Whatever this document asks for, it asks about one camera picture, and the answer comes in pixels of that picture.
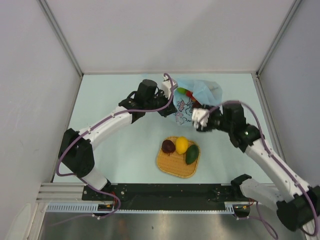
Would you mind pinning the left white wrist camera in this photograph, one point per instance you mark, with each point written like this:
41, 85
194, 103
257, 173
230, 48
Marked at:
167, 88

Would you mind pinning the slotted cable duct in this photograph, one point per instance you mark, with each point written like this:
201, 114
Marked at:
238, 207
79, 208

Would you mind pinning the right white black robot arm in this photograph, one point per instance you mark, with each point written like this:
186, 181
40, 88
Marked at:
295, 201

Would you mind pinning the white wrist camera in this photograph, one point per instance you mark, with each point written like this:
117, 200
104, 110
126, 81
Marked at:
167, 88
199, 118

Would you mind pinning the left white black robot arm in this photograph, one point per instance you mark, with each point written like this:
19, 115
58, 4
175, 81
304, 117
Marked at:
77, 146

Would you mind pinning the left slotted cable duct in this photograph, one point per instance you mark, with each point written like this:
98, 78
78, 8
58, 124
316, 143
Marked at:
79, 208

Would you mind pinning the blue plastic bag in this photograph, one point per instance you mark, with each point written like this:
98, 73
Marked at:
206, 93

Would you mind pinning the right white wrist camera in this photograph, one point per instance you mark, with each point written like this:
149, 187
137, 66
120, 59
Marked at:
199, 118

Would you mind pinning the dark red fake fruit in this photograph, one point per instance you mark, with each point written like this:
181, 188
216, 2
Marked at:
168, 147

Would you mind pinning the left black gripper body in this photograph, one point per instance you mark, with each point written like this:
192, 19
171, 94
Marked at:
157, 102

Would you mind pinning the yellow fake lemon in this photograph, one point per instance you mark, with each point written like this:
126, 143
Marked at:
181, 145

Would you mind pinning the woven bamboo tray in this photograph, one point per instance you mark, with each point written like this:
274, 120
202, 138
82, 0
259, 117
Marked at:
175, 164

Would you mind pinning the light green fake fruit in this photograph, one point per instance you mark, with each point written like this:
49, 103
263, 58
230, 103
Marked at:
181, 90

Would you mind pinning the aluminium frame rail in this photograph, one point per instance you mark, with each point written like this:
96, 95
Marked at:
82, 192

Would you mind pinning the right slotted cable duct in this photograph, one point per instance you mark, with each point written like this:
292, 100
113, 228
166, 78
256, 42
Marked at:
238, 207

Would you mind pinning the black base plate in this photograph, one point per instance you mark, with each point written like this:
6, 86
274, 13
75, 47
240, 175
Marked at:
176, 197

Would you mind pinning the fake strawberries cluster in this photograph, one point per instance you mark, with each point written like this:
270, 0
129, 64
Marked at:
189, 94

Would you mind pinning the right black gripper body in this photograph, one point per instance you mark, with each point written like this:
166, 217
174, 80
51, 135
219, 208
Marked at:
216, 122

